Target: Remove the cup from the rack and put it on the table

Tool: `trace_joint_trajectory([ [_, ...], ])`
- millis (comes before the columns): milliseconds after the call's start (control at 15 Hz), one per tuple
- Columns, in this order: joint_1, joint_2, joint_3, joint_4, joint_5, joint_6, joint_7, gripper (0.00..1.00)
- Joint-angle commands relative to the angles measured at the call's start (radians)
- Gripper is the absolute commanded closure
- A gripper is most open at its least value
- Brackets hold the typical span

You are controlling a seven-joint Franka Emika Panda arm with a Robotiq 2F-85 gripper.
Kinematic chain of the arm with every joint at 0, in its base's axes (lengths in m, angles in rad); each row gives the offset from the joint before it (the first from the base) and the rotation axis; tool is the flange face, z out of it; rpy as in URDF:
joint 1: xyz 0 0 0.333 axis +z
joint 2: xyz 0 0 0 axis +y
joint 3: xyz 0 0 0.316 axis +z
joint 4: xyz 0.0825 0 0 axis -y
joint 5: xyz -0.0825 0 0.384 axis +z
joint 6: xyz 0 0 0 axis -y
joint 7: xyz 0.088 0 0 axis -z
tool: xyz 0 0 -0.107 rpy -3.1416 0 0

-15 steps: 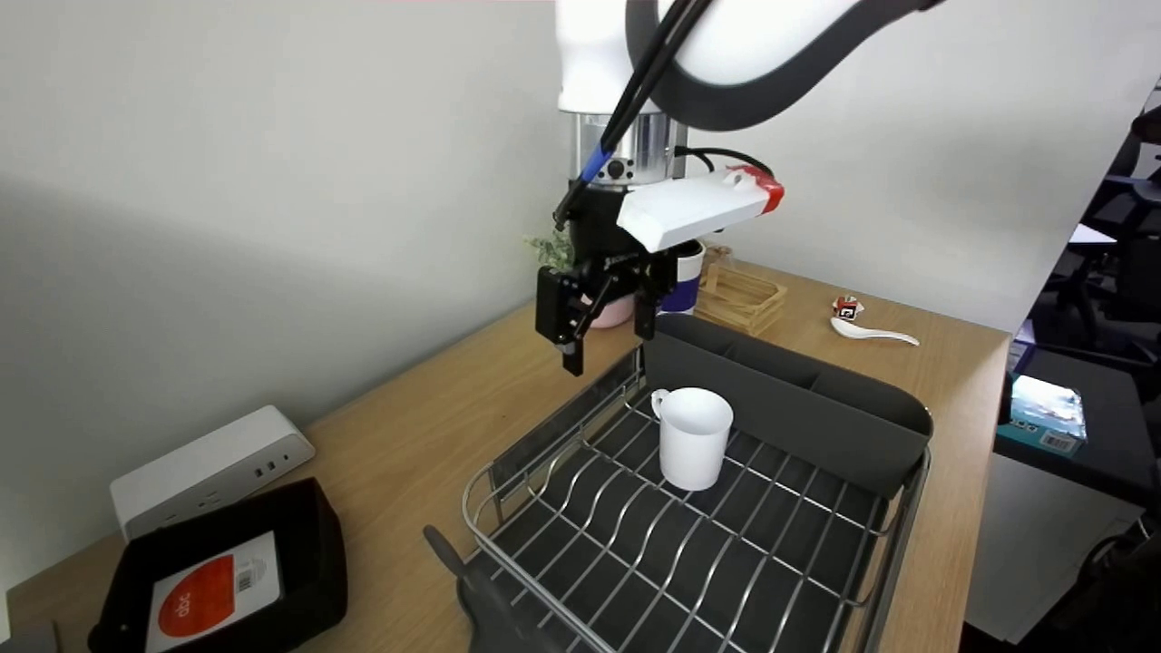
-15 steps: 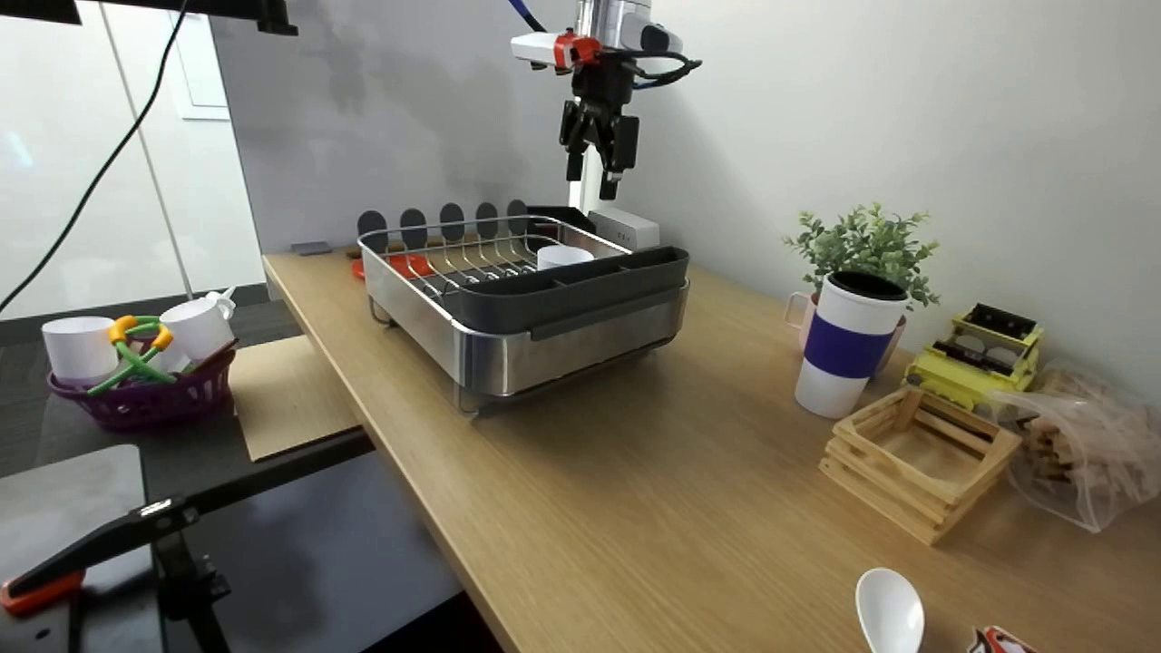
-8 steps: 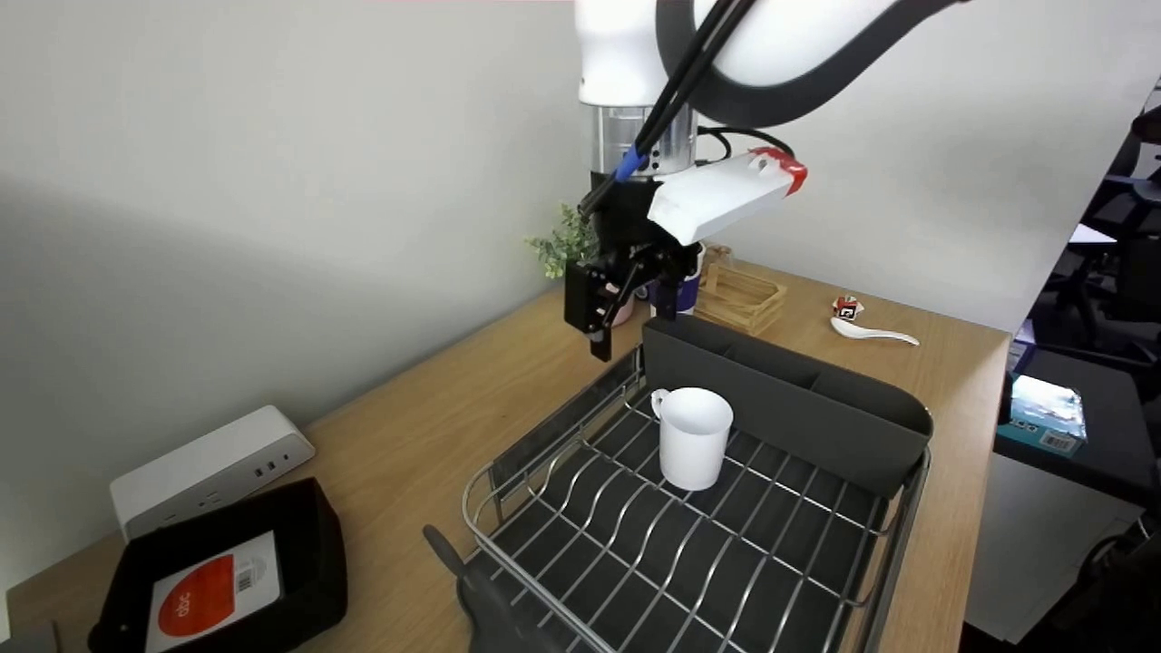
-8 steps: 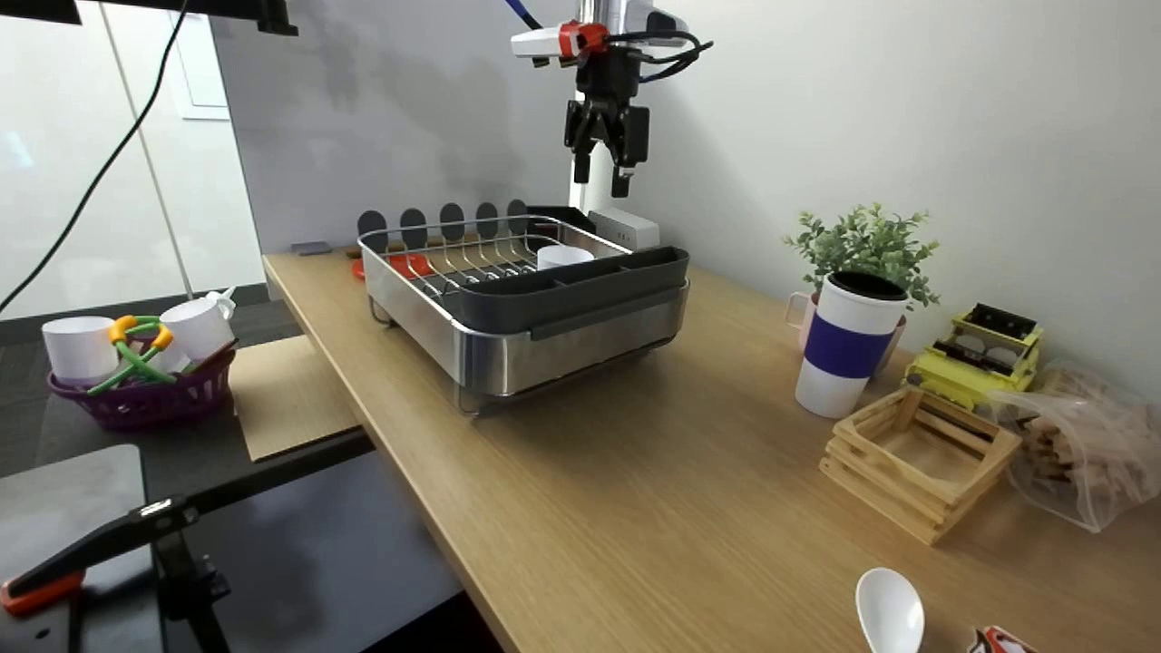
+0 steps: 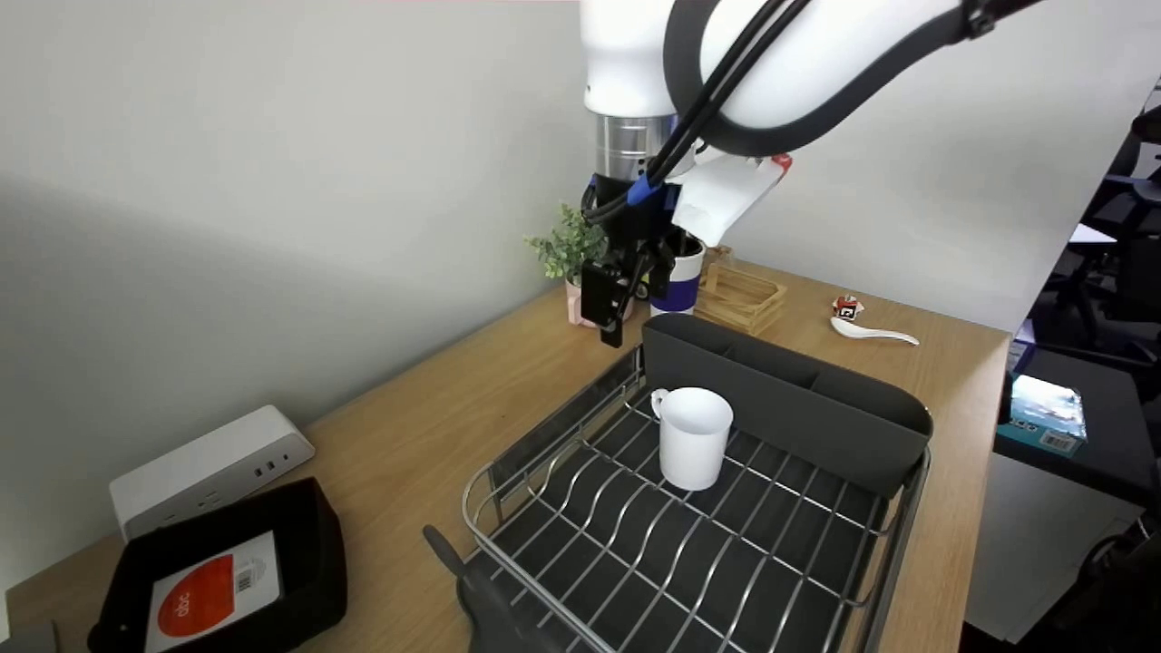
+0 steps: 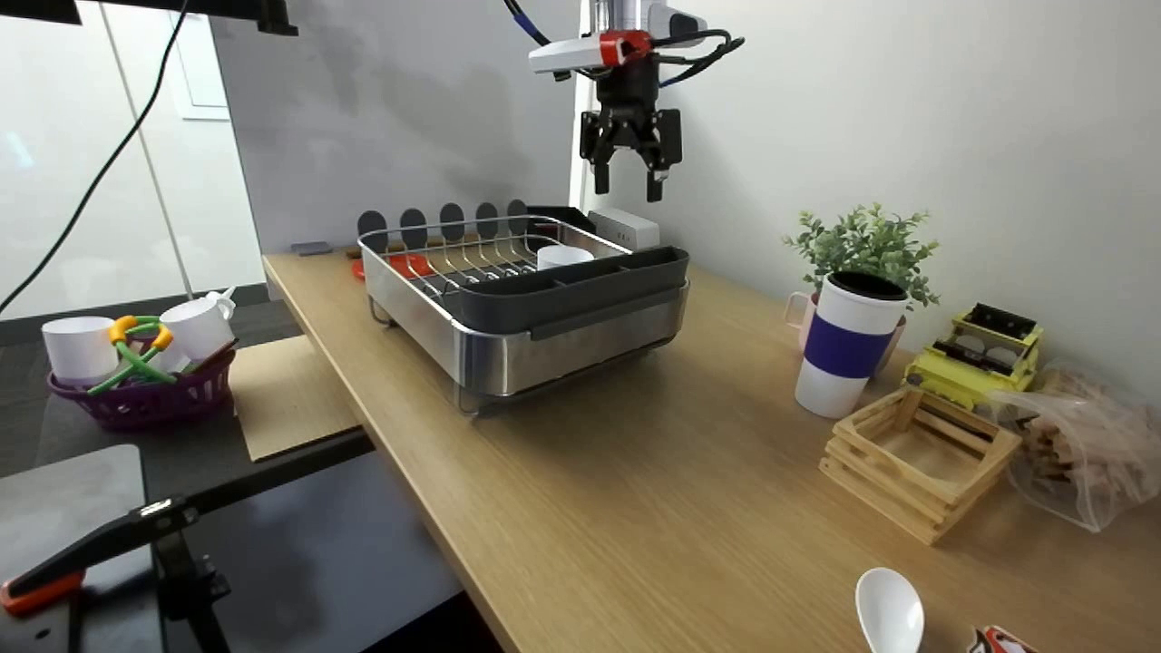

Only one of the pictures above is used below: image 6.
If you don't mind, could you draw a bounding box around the white ceramic mug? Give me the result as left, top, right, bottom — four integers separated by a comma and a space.
532, 244, 594, 272

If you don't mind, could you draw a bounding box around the white ceramic spoon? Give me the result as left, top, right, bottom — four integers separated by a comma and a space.
855, 566, 924, 653

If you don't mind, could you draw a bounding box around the black hanging cable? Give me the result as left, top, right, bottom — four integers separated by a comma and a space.
0, 0, 196, 315

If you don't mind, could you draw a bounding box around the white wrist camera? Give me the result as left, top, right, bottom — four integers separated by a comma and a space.
529, 29, 659, 73

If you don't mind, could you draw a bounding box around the cardboard sheet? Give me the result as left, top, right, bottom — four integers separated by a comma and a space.
227, 338, 360, 460

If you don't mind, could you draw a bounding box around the white electronics box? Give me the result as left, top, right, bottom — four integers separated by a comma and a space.
591, 205, 659, 249

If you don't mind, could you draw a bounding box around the small wooden crate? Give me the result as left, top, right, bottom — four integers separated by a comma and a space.
819, 387, 1019, 544

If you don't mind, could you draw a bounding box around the yellow toy vehicle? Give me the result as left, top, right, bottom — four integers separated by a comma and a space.
904, 300, 1045, 418

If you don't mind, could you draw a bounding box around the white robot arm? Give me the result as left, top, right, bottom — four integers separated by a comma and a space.
499, 0, 682, 203

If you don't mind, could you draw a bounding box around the green yellow toy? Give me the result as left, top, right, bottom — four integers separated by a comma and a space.
92, 315, 173, 395

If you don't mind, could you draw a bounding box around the green artificial plant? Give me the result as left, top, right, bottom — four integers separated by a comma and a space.
791, 203, 939, 309

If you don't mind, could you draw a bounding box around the purple plastic basket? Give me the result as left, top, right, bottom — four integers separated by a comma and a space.
47, 347, 237, 430

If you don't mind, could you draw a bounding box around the clear plastic bag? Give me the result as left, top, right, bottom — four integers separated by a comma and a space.
985, 363, 1161, 534

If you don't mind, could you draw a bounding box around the white pitcher in basket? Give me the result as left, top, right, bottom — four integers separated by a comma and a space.
156, 290, 237, 375

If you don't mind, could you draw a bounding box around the small red white packet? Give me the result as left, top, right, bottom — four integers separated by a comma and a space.
965, 625, 1035, 653

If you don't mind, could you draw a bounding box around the white blue tumbler cup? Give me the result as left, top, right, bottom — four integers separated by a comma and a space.
793, 272, 907, 418

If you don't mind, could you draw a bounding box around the steel dish rack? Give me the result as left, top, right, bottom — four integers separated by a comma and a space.
357, 203, 689, 412

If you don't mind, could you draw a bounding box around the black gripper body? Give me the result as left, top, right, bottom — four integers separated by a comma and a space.
580, 65, 682, 162

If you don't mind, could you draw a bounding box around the white cup in basket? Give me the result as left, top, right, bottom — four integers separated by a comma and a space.
38, 315, 115, 385

